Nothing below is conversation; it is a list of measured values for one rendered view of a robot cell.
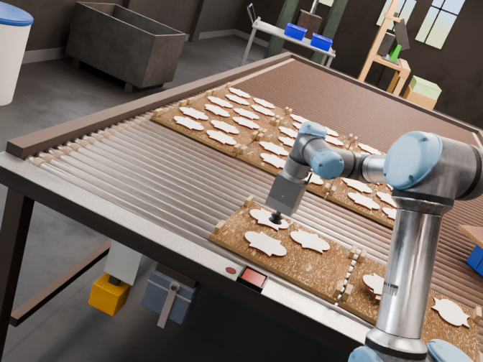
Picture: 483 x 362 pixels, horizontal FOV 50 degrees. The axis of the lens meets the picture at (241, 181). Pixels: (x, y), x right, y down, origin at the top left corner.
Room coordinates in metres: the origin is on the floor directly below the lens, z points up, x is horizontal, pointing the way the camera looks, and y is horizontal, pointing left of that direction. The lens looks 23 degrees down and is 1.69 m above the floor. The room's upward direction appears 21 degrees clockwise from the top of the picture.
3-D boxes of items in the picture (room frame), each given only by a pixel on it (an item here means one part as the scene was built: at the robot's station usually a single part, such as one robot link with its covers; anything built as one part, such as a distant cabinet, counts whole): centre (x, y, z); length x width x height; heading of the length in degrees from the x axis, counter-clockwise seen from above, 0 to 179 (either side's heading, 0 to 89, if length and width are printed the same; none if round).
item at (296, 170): (1.41, -0.14, 1.21); 0.08 x 0.08 x 0.05
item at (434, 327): (1.38, -0.62, 0.93); 0.41 x 0.35 x 0.02; 76
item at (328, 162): (1.33, -0.20, 1.29); 0.11 x 0.11 x 0.08; 25
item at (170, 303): (1.26, 0.07, 0.77); 0.14 x 0.11 x 0.18; 80
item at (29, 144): (3.41, 0.35, 0.90); 4.04 x 0.06 x 0.10; 170
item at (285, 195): (1.42, -0.14, 1.13); 0.10 x 0.09 x 0.16; 161
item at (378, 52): (9.51, -1.92, 1.01); 1.57 x 1.40 x 2.03; 170
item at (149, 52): (5.66, 1.71, 0.34); 1.01 x 0.80 x 0.67; 81
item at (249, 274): (1.23, -0.13, 0.92); 0.06 x 0.06 x 0.01; 80
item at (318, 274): (1.48, -0.21, 0.93); 0.41 x 0.35 x 0.02; 77
